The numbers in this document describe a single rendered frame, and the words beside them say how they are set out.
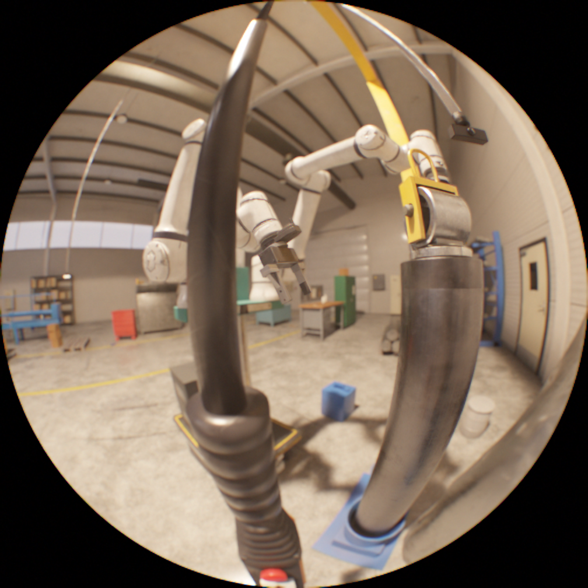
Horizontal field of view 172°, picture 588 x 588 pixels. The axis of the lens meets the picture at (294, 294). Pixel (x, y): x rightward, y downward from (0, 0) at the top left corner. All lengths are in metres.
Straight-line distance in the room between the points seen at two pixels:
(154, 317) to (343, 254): 9.18
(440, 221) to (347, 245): 10.19
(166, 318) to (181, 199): 6.65
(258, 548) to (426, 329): 0.42
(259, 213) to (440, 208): 0.47
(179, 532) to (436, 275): 1.75
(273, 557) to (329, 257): 10.93
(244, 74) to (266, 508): 0.29
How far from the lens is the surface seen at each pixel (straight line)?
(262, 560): 0.24
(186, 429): 1.78
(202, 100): 5.18
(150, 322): 7.27
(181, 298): 0.92
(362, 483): 1.69
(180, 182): 0.87
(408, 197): 0.51
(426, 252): 0.44
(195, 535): 1.58
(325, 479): 1.70
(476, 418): 2.15
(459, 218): 0.49
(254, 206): 0.60
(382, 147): 0.67
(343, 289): 6.32
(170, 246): 0.78
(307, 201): 1.14
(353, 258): 10.38
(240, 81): 0.15
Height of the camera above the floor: 1.42
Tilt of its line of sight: 2 degrees down
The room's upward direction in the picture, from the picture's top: 2 degrees counter-clockwise
